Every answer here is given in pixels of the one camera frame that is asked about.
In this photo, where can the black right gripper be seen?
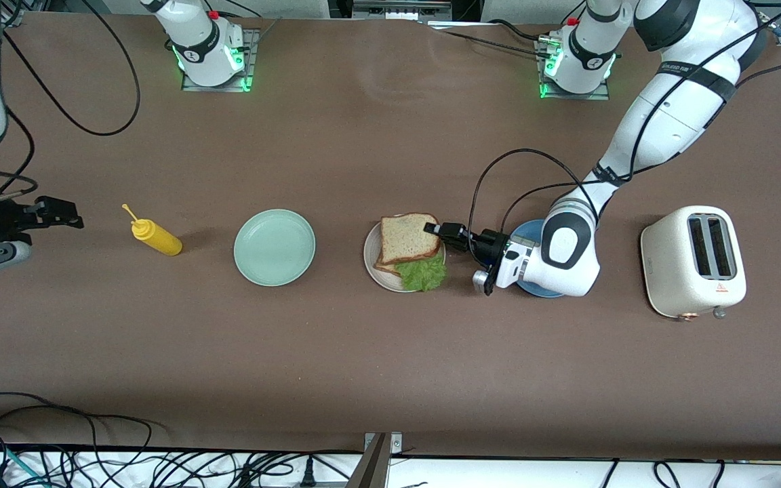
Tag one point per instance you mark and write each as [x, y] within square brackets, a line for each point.
[3, 219]

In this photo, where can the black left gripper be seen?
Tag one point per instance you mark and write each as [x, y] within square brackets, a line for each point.
[487, 244]

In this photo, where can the dark crust bread slice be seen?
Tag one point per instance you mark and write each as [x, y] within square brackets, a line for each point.
[407, 237]

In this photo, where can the green lettuce leaf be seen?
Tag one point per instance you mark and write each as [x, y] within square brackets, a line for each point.
[424, 274]

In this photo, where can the light crust bread slice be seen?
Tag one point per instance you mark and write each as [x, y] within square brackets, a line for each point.
[384, 268]

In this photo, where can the yellow mustard squeeze bottle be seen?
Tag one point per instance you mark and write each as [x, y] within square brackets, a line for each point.
[160, 240]

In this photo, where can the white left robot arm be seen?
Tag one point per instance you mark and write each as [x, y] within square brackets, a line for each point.
[662, 122]

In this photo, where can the blue plate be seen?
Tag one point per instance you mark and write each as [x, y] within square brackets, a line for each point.
[526, 234]

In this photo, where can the beige plate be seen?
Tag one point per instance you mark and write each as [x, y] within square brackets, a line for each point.
[371, 254]

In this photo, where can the mint green plate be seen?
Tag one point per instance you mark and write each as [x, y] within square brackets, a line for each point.
[274, 247]

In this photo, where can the white toaster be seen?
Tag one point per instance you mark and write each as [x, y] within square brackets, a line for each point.
[668, 264]

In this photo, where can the grey metal device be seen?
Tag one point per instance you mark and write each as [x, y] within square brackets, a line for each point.
[401, 9]

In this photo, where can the black power plug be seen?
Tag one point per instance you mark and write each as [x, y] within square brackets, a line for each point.
[308, 474]

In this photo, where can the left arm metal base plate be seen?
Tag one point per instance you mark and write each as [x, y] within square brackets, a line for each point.
[601, 95]

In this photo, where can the metal table bracket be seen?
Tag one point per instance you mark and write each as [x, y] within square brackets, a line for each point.
[373, 468]

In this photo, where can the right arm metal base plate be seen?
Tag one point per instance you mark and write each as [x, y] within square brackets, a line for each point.
[253, 54]

